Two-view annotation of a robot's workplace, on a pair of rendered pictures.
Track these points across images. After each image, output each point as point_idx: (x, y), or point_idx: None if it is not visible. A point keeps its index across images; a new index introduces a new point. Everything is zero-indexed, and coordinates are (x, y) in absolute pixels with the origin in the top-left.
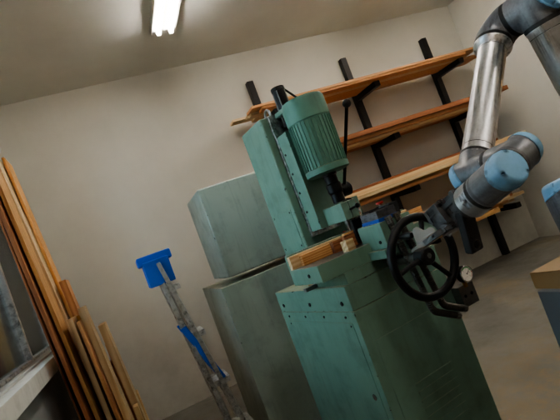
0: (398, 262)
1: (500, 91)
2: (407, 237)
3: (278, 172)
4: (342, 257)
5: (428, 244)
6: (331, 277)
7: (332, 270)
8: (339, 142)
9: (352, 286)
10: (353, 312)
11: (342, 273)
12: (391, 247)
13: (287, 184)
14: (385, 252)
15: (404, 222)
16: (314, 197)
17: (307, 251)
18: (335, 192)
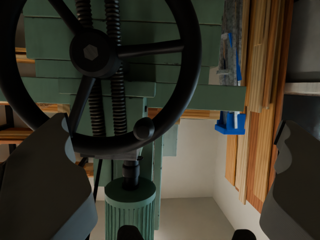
0: (124, 62)
1: None
2: (153, 125)
3: (160, 184)
4: (200, 106)
5: (319, 168)
6: (230, 88)
7: (223, 96)
8: (111, 223)
9: (204, 61)
10: (221, 24)
11: (212, 85)
12: (181, 110)
13: (158, 171)
14: (154, 92)
15: (120, 148)
16: (146, 159)
17: (194, 116)
18: (135, 167)
